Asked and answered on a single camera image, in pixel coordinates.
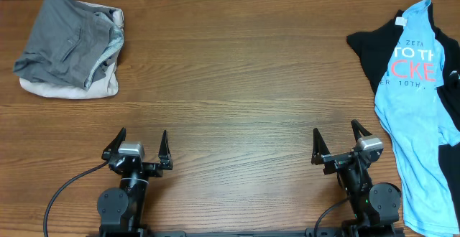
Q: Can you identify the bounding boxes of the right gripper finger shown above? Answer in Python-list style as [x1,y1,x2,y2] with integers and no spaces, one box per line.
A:
[311,128,330,165]
[351,119,372,141]

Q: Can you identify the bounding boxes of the light blue printed t-shirt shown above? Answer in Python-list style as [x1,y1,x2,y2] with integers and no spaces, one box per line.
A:
[374,0,459,236]

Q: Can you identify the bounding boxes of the white folded garment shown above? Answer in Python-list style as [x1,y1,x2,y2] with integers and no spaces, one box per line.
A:
[19,1,124,99]

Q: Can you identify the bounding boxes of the black t-shirt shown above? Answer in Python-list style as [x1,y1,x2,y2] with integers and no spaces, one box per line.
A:
[346,4,459,210]

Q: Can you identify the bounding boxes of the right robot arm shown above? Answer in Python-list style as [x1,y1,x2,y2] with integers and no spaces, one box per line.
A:
[307,119,405,237]

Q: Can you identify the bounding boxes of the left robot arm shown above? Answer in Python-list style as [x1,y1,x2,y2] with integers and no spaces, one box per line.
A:
[97,128,173,236]

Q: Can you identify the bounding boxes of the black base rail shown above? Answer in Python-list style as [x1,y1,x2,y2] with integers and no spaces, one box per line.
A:
[86,226,406,237]

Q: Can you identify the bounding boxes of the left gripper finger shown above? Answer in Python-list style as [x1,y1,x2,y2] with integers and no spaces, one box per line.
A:
[101,127,127,160]
[158,130,173,170]

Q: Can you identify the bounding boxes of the grey folded trousers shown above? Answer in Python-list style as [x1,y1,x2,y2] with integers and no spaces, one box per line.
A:
[13,0,124,90]

